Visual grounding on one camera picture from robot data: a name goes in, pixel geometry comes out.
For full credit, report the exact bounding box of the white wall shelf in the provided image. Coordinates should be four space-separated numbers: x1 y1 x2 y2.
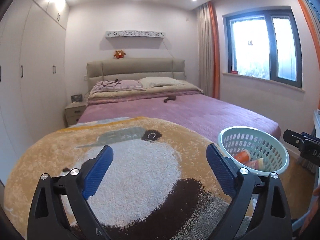
105 30 166 38

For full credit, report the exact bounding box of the orange plush toy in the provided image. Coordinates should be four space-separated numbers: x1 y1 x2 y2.
113 50 126 59

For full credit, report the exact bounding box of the round plush cartoon rug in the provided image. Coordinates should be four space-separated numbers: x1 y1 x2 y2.
4 118 231 239

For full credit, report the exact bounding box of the orange beige curtain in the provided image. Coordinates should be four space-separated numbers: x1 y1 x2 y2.
196 1 221 99

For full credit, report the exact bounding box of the beige padded headboard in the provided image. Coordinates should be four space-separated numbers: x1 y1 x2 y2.
86 58 186 90

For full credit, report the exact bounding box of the dark object on bed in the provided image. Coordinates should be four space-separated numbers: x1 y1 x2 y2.
163 96 176 103

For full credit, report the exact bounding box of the cream pillow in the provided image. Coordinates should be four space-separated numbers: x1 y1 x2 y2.
138 77 183 88

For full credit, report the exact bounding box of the white wardrobe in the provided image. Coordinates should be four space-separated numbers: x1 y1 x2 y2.
1 0 69 183

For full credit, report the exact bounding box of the black item on nightstand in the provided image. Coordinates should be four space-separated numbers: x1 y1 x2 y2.
71 94 83 103

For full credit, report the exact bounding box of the dark framed window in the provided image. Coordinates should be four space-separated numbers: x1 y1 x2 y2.
223 7 303 88

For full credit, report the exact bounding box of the orange paper cup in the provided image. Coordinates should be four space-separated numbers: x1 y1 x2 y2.
234 150 251 164

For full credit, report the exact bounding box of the purple pillow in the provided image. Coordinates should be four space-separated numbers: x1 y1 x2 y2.
91 80 145 93

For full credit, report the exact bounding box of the black cable on pillow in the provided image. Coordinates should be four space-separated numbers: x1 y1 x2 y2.
93 78 122 92

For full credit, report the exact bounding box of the bed with purple cover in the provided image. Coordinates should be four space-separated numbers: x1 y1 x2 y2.
79 81 281 142

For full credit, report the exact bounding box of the light green plastic basket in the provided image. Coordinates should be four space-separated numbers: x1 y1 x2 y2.
217 126 290 177

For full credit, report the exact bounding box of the right hand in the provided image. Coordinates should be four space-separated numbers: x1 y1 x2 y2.
299 185 320 236

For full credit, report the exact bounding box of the pink green drink bottle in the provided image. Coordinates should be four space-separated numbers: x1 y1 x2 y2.
245 158 265 171

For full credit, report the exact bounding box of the beige bedside table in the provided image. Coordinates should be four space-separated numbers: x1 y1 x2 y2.
65 101 87 126

